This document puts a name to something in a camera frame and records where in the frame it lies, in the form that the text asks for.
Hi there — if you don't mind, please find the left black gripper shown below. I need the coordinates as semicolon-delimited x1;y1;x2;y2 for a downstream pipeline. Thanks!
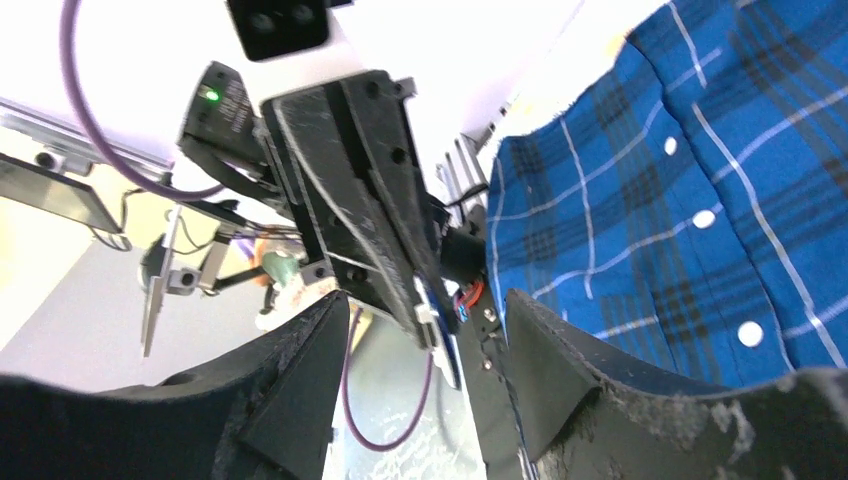
260;70;459;348

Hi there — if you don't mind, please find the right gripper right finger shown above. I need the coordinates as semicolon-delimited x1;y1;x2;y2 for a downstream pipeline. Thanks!
505;290;847;479

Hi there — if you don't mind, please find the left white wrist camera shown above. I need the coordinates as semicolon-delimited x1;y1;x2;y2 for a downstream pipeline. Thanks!
226;0;365;92

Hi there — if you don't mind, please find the blue plaid shirt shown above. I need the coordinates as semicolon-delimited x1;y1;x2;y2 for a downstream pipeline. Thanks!
486;1;847;387

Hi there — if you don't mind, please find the black monitor on stand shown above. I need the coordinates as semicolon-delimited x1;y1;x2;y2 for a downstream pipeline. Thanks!
1;154;121;234

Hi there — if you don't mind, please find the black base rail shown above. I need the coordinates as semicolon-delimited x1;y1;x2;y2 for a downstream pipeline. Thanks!
458;205;534;479

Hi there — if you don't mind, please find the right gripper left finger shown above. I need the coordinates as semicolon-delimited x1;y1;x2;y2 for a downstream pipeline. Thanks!
1;291;349;479

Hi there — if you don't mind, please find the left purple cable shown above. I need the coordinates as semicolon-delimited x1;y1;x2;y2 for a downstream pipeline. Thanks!
58;0;435;454

